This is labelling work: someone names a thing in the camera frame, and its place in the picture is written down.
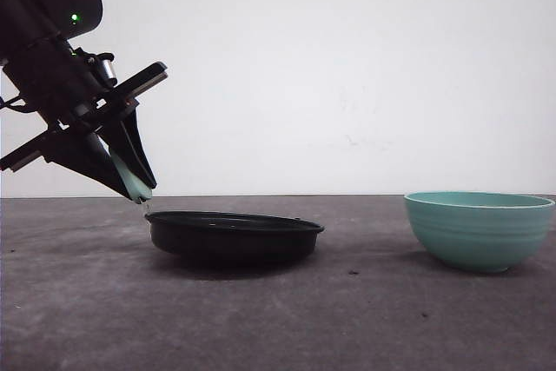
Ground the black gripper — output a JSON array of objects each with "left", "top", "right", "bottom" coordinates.
[{"left": 1, "top": 51, "right": 167, "bottom": 198}]

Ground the black frying pan green handle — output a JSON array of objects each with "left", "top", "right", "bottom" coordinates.
[{"left": 143, "top": 209, "right": 325, "bottom": 267}]

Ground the teal ceramic bowl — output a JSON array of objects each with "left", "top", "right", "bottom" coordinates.
[{"left": 404, "top": 191, "right": 555, "bottom": 273}]

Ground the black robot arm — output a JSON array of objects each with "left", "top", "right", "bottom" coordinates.
[{"left": 1, "top": 0, "right": 166, "bottom": 203}]

